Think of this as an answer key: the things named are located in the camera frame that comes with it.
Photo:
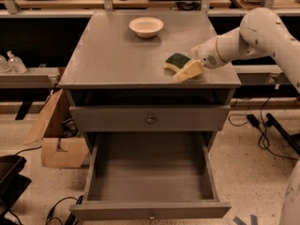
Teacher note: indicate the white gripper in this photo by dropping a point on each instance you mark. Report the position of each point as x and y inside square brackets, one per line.
[207, 53]

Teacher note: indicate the green yellow sponge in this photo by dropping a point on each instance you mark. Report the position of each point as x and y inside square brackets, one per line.
[176, 61]

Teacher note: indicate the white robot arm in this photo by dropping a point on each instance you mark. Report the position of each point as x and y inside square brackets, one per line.
[261, 33]

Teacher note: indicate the grey drawer cabinet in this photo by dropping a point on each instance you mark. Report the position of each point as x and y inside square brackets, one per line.
[112, 66]

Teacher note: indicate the grey upper drawer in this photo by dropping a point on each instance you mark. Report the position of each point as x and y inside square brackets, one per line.
[149, 118]

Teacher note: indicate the open grey middle drawer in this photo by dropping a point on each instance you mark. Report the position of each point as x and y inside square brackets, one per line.
[150, 175]

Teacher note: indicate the white bowl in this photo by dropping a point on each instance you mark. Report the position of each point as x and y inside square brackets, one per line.
[146, 27]

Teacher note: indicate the black stand leg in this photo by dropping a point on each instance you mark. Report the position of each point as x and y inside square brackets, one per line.
[292, 140]

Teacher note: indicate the cardboard box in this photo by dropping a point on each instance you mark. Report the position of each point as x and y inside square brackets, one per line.
[57, 151]

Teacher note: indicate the blue floor tape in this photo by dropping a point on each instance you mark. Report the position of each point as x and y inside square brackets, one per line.
[251, 220]

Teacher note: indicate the clear sanitizer bottle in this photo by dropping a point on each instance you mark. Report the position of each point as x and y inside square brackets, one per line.
[16, 63]

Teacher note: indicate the black chair base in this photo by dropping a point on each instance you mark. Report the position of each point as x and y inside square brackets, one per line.
[12, 184]

